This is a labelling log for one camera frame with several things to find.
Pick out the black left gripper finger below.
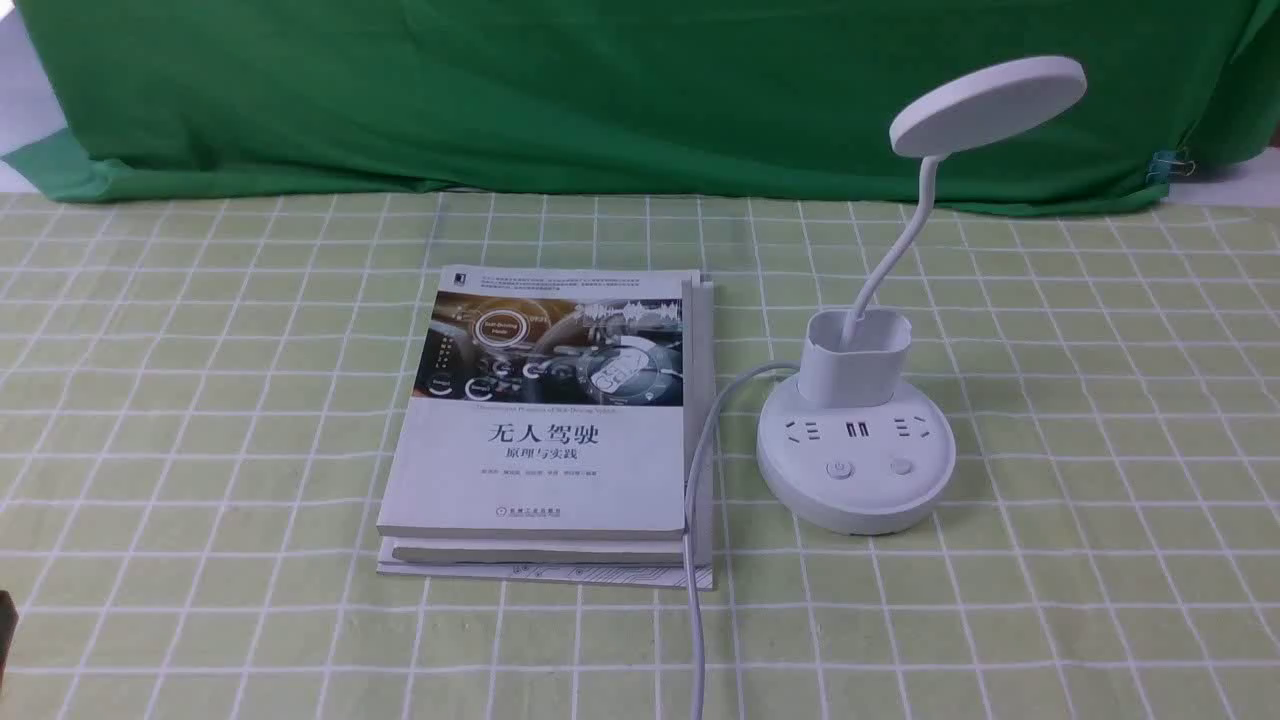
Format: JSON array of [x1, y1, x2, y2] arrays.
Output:
[[0, 591, 20, 682]]

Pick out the white desk lamp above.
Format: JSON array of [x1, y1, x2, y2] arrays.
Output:
[[756, 55, 1087, 536]]

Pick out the green checkered tablecloth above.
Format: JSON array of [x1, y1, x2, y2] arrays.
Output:
[[1, 193, 1279, 719]]

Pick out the top book self-driving cover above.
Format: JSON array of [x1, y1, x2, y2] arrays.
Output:
[[376, 264, 703, 542]]

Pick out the green backdrop cloth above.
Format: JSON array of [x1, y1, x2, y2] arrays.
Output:
[[3, 1, 1277, 217]]

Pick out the blue binder clip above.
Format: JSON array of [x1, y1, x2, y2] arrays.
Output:
[[1146, 149, 1198, 184]]

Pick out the white lamp power cable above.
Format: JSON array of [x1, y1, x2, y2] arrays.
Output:
[[682, 361, 803, 720]]

